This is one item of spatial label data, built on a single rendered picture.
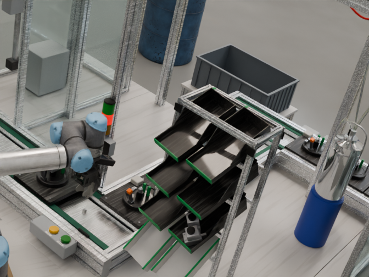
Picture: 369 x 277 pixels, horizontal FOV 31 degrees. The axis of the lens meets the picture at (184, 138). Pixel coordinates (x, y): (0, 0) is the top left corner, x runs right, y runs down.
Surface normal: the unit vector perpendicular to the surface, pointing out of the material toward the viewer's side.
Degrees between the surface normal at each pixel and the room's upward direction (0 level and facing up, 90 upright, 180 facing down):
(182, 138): 25
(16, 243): 0
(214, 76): 90
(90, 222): 0
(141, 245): 45
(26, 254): 0
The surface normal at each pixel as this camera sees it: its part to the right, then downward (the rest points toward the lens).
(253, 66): -0.62, 0.31
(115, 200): 0.21, -0.82
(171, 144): -0.12, -0.65
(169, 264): -0.37, -0.43
